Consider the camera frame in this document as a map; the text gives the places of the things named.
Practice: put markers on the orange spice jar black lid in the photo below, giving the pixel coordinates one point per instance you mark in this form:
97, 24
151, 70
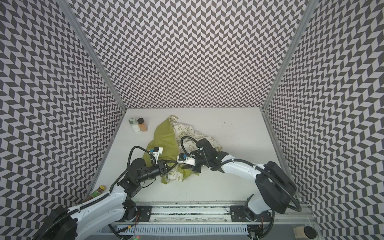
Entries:
142, 125

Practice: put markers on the aluminium right corner post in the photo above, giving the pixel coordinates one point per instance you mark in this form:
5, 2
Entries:
309, 11

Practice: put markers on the aluminium corner post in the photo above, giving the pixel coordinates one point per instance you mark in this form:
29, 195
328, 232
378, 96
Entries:
309, 11
70, 16

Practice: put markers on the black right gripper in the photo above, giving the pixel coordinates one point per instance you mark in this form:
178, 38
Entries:
196, 163

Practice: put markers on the metal base rail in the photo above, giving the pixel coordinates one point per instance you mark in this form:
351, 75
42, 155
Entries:
197, 213

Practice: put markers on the brown sauce bottle green label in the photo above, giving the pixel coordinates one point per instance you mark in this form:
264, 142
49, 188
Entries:
95, 193

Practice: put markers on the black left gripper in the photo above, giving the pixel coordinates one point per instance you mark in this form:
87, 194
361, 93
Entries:
163, 168

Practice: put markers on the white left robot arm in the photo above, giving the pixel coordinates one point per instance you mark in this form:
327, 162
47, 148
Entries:
81, 221

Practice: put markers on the black round puck on sponge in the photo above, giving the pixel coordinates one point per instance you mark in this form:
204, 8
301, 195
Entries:
305, 232

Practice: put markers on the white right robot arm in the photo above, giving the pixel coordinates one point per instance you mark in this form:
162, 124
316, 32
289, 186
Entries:
276, 190

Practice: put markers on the white spice jar green lid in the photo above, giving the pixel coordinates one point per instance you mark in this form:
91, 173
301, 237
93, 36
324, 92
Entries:
134, 125

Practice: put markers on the green and cream printed jacket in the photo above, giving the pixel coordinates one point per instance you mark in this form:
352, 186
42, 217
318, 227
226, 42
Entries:
168, 135

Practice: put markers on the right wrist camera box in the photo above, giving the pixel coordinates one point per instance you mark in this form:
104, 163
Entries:
186, 159

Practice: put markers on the aluminium left corner post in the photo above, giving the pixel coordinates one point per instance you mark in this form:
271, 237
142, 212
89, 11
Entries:
70, 16

